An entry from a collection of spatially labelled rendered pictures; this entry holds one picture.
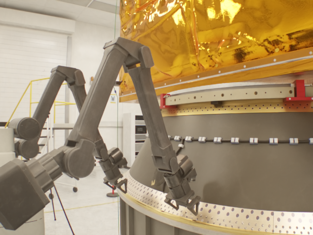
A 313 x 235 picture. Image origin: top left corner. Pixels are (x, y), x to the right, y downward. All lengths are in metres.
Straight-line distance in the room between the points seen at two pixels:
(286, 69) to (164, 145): 0.58
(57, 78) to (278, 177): 0.99
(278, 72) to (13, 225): 1.03
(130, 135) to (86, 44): 3.63
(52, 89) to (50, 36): 7.92
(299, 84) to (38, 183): 1.01
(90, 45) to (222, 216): 8.76
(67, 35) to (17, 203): 8.70
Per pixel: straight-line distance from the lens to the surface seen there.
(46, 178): 0.63
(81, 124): 0.67
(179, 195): 0.96
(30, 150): 1.07
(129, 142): 8.78
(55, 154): 0.65
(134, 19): 2.05
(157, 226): 1.24
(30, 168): 0.63
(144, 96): 0.81
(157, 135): 0.84
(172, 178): 0.91
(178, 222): 1.06
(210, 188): 1.07
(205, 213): 1.04
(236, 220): 1.00
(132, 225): 1.46
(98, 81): 0.71
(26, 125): 0.79
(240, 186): 1.04
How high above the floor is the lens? 1.55
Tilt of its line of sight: 2 degrees up
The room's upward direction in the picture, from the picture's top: straight up
